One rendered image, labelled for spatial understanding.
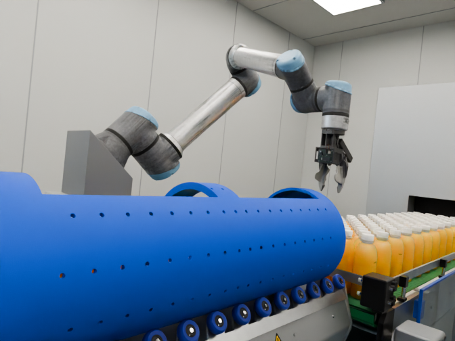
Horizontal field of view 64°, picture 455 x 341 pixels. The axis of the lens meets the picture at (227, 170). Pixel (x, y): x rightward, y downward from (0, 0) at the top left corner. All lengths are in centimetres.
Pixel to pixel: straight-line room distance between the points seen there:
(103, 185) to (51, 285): 99
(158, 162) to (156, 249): 108
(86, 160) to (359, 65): 499
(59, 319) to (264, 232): 43
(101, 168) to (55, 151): 215
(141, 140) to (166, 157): 14
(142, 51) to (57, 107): 107
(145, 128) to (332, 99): 78
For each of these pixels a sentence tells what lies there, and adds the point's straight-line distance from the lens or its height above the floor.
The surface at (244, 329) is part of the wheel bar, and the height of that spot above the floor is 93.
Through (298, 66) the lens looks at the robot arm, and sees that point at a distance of 131.
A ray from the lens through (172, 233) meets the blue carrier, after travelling 62.
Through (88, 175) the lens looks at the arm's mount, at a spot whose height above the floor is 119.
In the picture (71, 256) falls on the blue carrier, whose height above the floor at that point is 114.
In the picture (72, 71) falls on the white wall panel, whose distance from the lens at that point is 370.
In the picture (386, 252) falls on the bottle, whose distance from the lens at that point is 138.
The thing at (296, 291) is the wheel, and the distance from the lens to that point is 101.
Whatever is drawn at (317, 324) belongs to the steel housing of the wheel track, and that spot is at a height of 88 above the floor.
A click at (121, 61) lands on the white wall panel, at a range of 393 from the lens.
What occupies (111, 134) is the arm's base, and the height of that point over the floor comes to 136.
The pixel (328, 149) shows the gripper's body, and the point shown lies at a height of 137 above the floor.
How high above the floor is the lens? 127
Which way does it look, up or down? level
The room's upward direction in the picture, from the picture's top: 6 degrees clockwise
